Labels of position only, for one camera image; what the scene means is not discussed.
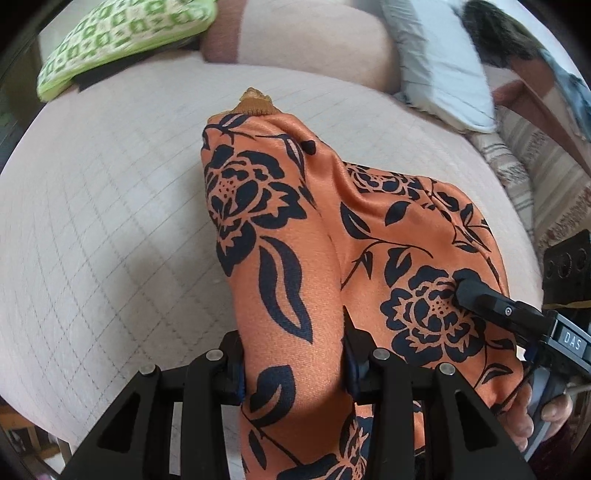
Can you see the quilted pink mattress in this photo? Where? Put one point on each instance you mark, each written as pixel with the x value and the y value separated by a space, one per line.
pixel 107 253

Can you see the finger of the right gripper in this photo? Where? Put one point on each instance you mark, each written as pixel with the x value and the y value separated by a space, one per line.
pixel 523 320

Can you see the black folded cloth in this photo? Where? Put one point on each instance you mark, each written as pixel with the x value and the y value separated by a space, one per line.
pixel 100 73

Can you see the light blue pillow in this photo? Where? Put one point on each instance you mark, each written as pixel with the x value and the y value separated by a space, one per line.
pixel 441 71

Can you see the green patterned pillow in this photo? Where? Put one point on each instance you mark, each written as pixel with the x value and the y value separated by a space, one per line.
pixel 117 29

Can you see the striped floral cushion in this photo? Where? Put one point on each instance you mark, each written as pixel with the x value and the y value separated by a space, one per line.
pixel 543 192

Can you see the pink bolster cushion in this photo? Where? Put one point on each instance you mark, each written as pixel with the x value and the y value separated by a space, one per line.
pixel 338 39

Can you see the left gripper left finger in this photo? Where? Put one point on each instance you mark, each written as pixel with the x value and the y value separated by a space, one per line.
pixel 167 424

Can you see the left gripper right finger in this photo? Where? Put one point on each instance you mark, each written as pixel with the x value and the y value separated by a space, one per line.
pixel 462 437

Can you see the dark fuzzy garment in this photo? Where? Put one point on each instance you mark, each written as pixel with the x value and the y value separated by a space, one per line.
pixel 498 37

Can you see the orange floral garment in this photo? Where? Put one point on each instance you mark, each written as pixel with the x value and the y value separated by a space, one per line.
pixel 308 242

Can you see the blue cloth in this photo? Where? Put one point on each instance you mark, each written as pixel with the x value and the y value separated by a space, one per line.
pixel 574 91

